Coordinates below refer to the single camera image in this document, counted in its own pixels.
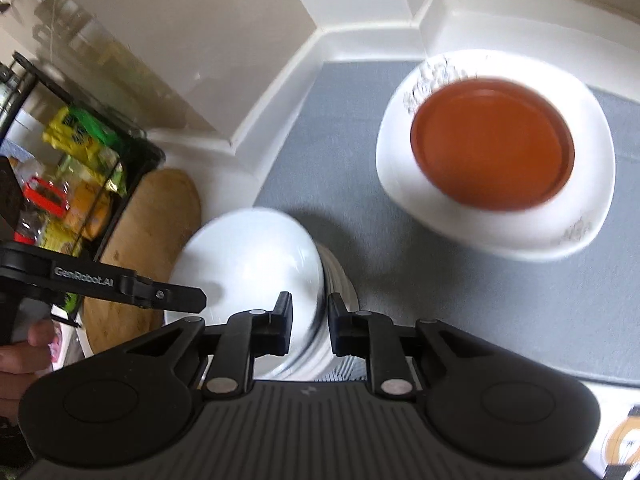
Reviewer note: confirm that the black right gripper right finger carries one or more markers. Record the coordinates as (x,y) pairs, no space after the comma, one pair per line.
(402,359)

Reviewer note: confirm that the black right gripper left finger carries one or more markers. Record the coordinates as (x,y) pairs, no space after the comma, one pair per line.
(219,358)

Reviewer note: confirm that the large white floral plate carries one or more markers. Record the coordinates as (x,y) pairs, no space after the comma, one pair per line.
(564,225)

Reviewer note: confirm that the brown round plate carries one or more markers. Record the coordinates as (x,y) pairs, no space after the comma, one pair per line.
(492,144)

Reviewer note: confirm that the left hand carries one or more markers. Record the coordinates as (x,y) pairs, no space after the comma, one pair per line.
(22,364)

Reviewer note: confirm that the wooden cutting board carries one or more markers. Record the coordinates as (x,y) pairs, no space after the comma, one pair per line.
(161,217)

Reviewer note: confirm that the yellow green snack bag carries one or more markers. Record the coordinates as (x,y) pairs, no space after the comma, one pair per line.
(77,133)

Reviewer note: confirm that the grey mat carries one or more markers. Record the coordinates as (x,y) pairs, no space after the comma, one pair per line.
(579,314)

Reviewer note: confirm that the black wire rack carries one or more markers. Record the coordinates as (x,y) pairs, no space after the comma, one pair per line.
(65,209)

